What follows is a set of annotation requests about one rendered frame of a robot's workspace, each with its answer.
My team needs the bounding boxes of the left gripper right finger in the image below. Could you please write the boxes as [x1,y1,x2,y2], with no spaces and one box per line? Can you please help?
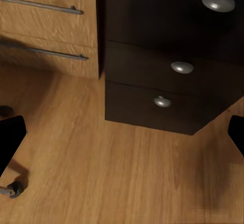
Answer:
[228,115,244,156]

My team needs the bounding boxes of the swivel chair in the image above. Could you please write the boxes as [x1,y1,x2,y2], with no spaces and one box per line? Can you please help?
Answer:
[0,106,24,199]

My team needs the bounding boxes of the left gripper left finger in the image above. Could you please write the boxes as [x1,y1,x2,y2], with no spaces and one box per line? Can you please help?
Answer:
[0,115,26,176]

